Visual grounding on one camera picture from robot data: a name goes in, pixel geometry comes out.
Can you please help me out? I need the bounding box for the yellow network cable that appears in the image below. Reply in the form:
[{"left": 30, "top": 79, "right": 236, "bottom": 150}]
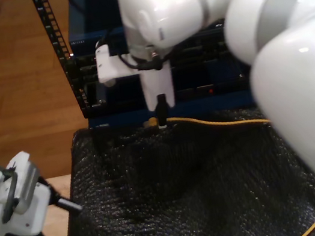
[{"left": 142, "top": 89, "right": 315, "bottom": 236}]

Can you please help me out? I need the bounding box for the black bubble wrap mat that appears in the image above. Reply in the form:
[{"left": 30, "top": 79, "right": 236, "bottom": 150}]
[{"left": 40, "top": 88, "right": 315, "bottom": 236}]

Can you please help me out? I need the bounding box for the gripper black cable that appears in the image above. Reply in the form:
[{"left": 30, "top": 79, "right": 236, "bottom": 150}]
[{"left": 117, "top": 46, "right": 168, "bottom": 78}]

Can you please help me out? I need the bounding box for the blue Netgear network switch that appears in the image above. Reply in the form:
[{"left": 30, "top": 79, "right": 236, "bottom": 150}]
[{"left": 61, "top": 0, "right": 229, "bottom": 63}]

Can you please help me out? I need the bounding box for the black Dell rack server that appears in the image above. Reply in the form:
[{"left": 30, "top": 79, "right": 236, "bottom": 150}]
[{"left": 72, "top": 29, "right": 233, "bottom": 85}]

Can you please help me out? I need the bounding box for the black perforated rack post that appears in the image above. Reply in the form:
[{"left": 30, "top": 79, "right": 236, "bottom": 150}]
[{"left": 31, "top": 0, "right": 94, "bottom": 125}]

